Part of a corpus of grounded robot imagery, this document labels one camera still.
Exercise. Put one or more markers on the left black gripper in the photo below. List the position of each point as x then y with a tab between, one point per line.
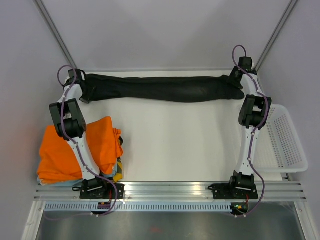
86	101

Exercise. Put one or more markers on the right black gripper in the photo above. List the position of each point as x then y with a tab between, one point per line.
231	78

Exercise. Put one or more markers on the black trousers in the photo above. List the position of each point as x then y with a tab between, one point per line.
195	89

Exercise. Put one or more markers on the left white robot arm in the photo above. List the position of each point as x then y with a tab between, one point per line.
70	125

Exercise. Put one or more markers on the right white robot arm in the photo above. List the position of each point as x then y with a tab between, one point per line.
252	118

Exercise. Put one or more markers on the orange folded garment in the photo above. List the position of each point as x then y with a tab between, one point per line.
57	161

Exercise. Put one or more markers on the white perforated plastic basket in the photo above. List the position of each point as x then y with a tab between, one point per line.
278	148

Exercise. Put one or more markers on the light blue folded garment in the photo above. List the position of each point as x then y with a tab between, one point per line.
69	183

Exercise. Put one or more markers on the yellow black patterned garment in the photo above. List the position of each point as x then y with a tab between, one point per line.
118	168

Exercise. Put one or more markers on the right aluminium frame post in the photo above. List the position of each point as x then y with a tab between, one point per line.
276	33

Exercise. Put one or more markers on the aluminium frame post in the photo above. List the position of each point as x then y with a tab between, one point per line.
42	9
276	33

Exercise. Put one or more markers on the left aluminium frame post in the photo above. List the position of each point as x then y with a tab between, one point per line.
42	9

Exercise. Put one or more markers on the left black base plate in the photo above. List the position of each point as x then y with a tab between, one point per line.
102	192

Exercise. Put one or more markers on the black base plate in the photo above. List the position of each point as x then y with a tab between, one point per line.
102	192
224	191

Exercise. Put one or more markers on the aluminium rail beam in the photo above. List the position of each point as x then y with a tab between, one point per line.
275	191

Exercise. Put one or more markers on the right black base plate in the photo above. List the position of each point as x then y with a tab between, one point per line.
224	191

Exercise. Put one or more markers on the white slotted cable duct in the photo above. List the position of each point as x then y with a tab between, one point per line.
221	207

